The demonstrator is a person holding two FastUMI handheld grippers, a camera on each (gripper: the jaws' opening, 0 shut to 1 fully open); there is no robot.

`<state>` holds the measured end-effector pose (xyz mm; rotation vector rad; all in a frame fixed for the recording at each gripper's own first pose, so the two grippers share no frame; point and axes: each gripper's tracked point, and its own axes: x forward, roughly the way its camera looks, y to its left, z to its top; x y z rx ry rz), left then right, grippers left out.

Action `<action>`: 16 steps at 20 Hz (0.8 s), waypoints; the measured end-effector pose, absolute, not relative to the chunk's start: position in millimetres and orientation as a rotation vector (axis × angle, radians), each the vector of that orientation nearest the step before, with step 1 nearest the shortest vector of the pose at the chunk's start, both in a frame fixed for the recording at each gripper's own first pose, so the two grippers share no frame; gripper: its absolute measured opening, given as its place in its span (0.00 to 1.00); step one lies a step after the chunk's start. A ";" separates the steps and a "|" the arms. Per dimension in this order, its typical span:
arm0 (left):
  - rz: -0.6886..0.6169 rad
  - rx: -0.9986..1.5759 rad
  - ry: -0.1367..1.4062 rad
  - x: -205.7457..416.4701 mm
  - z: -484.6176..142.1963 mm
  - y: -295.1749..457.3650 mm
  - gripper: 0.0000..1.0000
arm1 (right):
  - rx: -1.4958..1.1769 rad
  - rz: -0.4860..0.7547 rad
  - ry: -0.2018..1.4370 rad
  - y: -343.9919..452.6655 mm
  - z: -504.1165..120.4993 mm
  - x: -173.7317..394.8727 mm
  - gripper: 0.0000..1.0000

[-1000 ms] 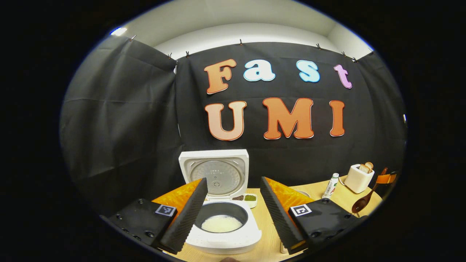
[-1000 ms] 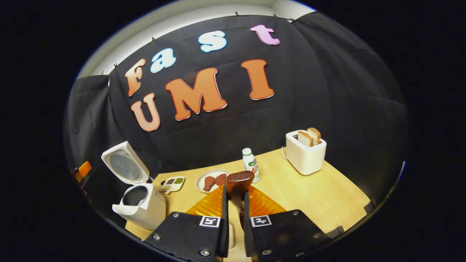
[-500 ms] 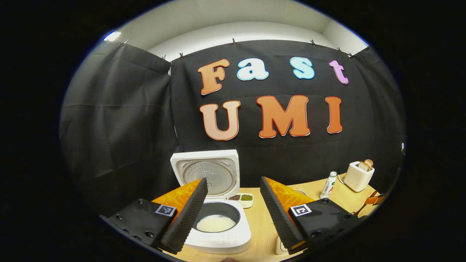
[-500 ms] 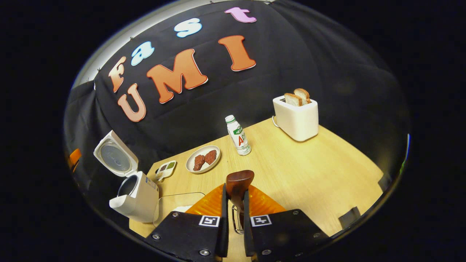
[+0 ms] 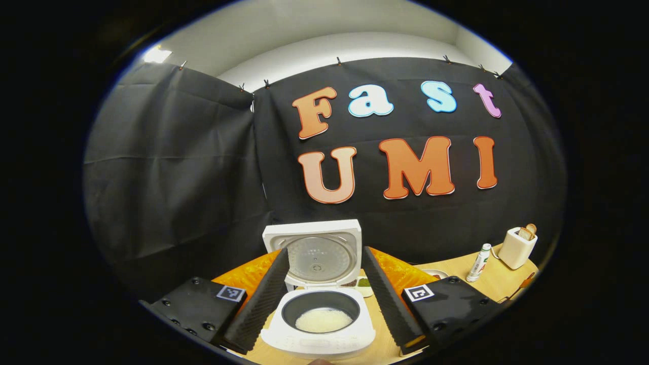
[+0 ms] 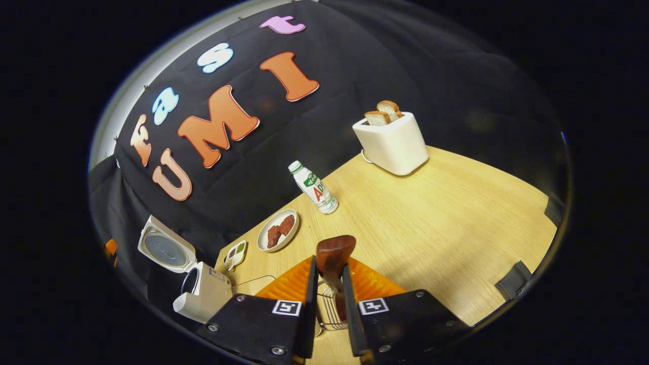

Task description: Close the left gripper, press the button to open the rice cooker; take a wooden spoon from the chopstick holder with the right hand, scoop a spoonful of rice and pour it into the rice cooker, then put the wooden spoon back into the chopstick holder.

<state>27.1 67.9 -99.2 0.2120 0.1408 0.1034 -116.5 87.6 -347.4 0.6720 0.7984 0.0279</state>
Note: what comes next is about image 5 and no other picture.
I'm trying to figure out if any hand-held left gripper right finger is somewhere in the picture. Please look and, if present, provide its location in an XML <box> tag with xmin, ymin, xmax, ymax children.
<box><xmin>363</xmin><ymin>247</ymin><xmax>503</xmax><ymax>356</ymax></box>

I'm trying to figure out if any black backdrop cloth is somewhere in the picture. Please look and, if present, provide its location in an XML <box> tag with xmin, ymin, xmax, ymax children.
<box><xmin>84</xmin><ymin>57</ymin><xmax>566</xmax><ymax>300</ymax></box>

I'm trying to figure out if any row of black cloth clips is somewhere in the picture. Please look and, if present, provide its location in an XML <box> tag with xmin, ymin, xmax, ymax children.
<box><xmin>178</xmin><ymin>55</ymin><xmax>504</xmax><ymax>93</ymax></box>

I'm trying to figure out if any white rice cooker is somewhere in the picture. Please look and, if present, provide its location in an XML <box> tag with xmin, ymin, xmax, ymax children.
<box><xmin>262</xmin><ymin>219</ymin><xmax>377</xmax><ymax>359</ymax></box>

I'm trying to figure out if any white drink bottle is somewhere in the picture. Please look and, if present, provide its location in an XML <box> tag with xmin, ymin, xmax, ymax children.
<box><xmin>466</xmin><ymin>243</ymin><xmax>492</xmax><ymax>283</ymax></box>

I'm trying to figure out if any white rice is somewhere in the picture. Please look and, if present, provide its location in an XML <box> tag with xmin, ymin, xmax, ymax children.
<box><xmin>295</xmin><ymin>308</ymin><xmax>354</xmax><ymax>334</ymax></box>

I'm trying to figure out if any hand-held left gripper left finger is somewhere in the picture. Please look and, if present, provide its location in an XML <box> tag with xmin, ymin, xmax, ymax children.
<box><xmin>141</xmin><ymin>248</ymin><xmax>290</xmax><ymax>355</ymax></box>

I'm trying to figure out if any brown wooden spoon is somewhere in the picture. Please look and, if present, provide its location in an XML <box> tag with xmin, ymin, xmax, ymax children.
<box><xmin>499</xmin><ymin>272</ymin><xmax>536</xmax><ymax>304</ymax></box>

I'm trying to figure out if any ceiling light panel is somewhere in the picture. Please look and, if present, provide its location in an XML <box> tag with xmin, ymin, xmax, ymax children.
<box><xmin>143</xmin><ymin>46</ymin><xmax>172</xmax><ymax>64</ymax></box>

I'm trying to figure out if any white toaster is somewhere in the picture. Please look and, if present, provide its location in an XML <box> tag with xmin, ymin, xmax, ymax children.
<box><xmin>498</xmin><ymin>227</ymin><xmax>538</xmax><ymax>270</ymax></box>

